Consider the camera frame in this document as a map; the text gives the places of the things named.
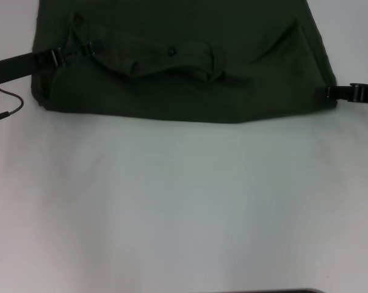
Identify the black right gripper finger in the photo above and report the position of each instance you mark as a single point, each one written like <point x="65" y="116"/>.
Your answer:
<point x="351" y="93"/>

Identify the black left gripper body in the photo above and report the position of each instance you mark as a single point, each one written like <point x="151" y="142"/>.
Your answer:
<point x="22" y="65"/>

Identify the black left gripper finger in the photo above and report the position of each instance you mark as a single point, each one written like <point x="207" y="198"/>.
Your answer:
<point x="87" y="50"/>

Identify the dark green FREE! t-shirt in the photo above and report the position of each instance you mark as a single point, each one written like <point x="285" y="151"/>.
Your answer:
<point x="183" y="76"/>

